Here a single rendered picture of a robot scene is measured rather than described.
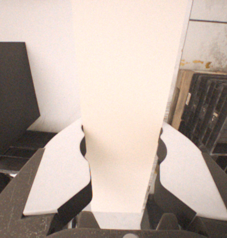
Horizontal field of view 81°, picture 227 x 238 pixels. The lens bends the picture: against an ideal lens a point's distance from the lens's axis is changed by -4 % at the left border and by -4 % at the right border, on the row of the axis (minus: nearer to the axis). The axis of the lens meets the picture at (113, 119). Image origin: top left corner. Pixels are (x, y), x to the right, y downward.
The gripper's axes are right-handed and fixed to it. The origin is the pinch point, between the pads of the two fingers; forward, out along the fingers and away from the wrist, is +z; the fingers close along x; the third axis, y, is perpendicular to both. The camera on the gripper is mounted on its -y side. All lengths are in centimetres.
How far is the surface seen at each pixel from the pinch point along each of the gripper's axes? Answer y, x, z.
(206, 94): 19, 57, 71
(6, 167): 27.9, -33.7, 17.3
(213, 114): 28, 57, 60
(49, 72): 3.4, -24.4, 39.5
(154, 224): 176, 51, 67
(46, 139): 29, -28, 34
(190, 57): 1, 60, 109
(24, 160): 29.3, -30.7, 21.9
